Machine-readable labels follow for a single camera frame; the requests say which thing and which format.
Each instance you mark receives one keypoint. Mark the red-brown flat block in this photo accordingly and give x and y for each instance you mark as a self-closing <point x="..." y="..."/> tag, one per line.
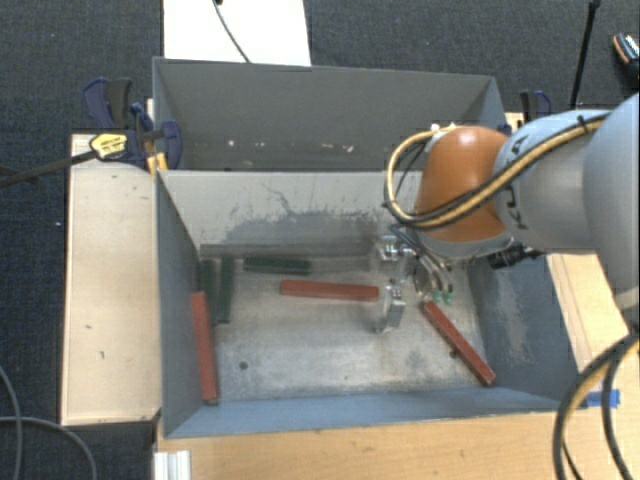
<point x="205" y="348"/>
<point x="457" y="340"/>
<point x="329" y="290"/>

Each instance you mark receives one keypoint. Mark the pale wood board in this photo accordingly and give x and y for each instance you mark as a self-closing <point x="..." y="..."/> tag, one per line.
<point x="112" y="288"/>

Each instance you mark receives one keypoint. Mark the black cylinder on white bracket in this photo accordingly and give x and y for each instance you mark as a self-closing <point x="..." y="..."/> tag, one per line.
<point x="510" y="258"/>

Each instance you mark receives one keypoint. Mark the grey metal bin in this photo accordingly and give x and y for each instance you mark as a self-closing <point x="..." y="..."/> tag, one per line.
<point x="310" y="358"/>

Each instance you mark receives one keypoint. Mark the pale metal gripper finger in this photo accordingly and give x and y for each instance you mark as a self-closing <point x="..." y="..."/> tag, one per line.
<point x="384" y="313"/>
<point x="396" y="310"/>

